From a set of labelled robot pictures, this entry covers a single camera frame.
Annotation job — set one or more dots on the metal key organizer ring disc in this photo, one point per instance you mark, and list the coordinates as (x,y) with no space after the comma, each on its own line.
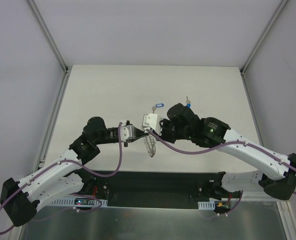
(150,144)

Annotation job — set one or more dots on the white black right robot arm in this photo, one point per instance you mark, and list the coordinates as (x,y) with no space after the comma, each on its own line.
(275,173)

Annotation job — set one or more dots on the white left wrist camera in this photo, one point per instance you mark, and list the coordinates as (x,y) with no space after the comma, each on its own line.
(127,129)

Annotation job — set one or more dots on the controller board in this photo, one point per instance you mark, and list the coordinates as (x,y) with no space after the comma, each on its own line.
(214,204)
(86,202)

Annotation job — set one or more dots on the silver key blue tag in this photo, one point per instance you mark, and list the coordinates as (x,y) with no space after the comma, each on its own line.
(156,106)

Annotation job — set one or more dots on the aluminium frame post left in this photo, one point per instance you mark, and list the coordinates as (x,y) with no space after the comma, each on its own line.
(47,34)

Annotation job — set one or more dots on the left controller board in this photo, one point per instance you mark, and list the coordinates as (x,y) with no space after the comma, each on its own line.
(86,202)

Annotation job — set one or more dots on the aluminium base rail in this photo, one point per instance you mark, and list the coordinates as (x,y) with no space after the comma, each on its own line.
(128,188)

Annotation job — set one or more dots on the aluminium frame post right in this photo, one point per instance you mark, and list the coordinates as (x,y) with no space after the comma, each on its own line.
(264,35)

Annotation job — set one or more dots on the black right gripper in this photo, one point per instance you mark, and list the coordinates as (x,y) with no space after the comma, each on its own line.
(164,127)

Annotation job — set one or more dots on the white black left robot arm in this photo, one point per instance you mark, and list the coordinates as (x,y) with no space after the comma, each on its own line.
(22,199)

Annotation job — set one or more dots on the right controller board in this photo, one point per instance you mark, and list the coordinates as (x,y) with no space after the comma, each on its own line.
(214,204)

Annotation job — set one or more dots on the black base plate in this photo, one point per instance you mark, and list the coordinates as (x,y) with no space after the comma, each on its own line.
(166,190)

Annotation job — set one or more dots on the aluminium frame post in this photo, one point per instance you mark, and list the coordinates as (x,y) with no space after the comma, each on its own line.
(264,35)
(47,34)

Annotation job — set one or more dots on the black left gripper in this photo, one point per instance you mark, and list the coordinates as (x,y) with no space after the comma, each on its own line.
(126,143)

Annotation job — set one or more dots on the silver key dark-blue tag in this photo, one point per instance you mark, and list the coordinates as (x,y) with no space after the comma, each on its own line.
(188,102)

